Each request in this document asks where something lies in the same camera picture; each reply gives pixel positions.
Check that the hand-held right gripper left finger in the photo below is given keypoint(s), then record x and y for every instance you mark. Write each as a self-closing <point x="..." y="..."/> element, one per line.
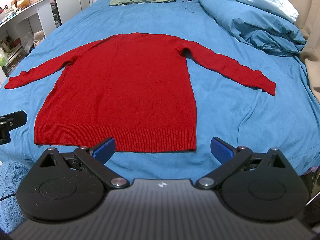
<point x="105" y="150"/>

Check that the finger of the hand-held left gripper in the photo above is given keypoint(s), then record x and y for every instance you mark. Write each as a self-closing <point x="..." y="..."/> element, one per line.
<point x="15" y="118"/>

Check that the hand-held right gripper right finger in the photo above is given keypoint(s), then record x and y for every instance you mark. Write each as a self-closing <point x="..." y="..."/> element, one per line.
<point x="221" y="150"/>

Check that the red knit sweater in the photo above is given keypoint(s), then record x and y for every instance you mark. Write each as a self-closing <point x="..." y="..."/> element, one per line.
<point x="120" y="90"/>

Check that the blue bed sheet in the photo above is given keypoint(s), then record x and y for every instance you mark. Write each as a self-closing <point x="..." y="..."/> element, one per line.
<point x="225" y="120"/>

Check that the blue fuzzy rug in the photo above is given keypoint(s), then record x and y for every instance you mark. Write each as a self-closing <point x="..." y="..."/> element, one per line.
<point x="11" y="180"/>

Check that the white desk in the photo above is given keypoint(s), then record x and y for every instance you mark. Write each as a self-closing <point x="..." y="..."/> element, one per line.
<point x="27" y="12"/>

